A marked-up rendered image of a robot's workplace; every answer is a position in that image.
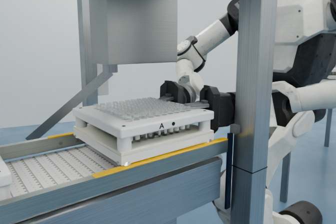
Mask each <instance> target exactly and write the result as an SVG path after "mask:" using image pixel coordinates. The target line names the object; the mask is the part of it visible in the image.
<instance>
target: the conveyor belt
mask: <svg viewBox="0 0 336 224"><path fill-rule="evenodd" d="M214 157H219V158H221V159H222V162H223V157H222V155H221V154H219V155H216V156H213V157H209V158H206V159H203V160H200V161H197V162H194V163H191V164H188V165H185V166H182V167H179V168H176V169H173V170H170V171H167V172H164V173H161V174H158V175H155V176H152V177H149V178H146V179H143V180H140V181H137V182H134V183H131V184H127V185H124V186H121V187H118V188H115V189H112V190H109V191H106V192H103V193H100V194H97V195H94V196H91V197H88V198H85V199H82V200H79V201H76V202H73V203H70V204H67V205H64V206H61V207H58V208H55V209H52V210H49V211H46V212H42V213H39V214H36V215H33V216H30V217H27V218H24V219H21V220H18V221H15V222H12V223H9V224H16V223H19V222H22V221H25V220H28V219H31V218H34V217H37V216H40V215H43V214H46V213H49V212H52V211H55V210H58V209H61V208H64V207H67V206H70V205H73V204H76V203H79V202H82V201H85V200H88V199H91V198H94V197H97V196H100V195H103V194H106V193H109V192H112V191H115V190H118V189H121V188H124V187H127V186H130V185H133V184H136V183H139V182H142V181H145V180H148V179H151V178H154V177H157V176H160V175H163V174H166V173H169V172H172V171H175V170H178V169H181V168H184V167H187V166H190V165H193V164H196V163H199V162H202V161H205V160H208V159H211V158H214ZM5 164H6V166H7V167H8V169H9V171H10V172H11V176H12V184H11V185H10V186H9V187H10V195H11V197H12V198H13V197H16V196H20V195H23V194H27V193H30V192H34V191H37V190H41V189H44V188H48V187H52V186H55V185H59V184H62V183H66V182H69V181H73V180H76V179H80V178H83V177H87V176H91V175H92V174H95V173H98V172H102V171H105V170H109V169H113V168H116V167H120V166H119V165H117V162H115V161H113V160H112V159H110V158H109V157H107V156H106V155H104V154H103V153H101V152H99V151H98V150H96V149H95V148H93V147H92V146H90V145H88V144H87V145H82V146H78V147H73V148H68V149H64V150H59V151H54V152H50V153H45V154H40V155H36V156H31V157H26V158H22V159H17V160H12V161H8V162H5Z"/></svg>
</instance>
